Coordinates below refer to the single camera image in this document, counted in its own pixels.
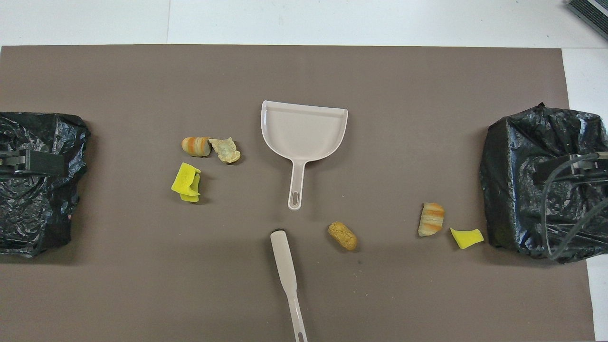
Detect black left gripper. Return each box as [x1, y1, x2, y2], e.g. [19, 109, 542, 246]
[0, 149, 67, 177]

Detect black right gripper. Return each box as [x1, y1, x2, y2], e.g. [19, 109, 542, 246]
[532, 152, 608, 186]

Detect beige plastic dustpan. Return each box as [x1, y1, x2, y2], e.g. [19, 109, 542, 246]
[261, 100, 349, 211]

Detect beige brush with black bristles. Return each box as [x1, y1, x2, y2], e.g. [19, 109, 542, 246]
[270, 229, 308, 342]

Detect black bag lined bin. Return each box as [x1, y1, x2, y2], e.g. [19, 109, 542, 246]
[0, 112, 91, 258]
[480, 103, 608, 263]

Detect small yellow sponge piece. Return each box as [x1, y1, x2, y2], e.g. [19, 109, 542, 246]
[450, 228, 485, 250]

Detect striped bread roll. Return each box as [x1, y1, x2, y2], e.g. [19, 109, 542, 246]
[181, 136, 212, 157]
[418, 202, 446, 237]

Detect grey ribbed device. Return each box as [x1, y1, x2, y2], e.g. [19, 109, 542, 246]
[567, 0, 608, 40]

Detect pale crumpled pastry piece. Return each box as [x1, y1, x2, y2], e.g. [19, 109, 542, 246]
[209, 137, 241, 164]

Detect brown croquette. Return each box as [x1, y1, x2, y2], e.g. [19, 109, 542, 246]
[328, 221, 358, 251]

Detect brown table mat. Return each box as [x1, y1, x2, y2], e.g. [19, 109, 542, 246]
[0, 45, 597, 342]

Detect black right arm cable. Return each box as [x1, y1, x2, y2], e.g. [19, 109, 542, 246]
[541, 153, 608, 261]

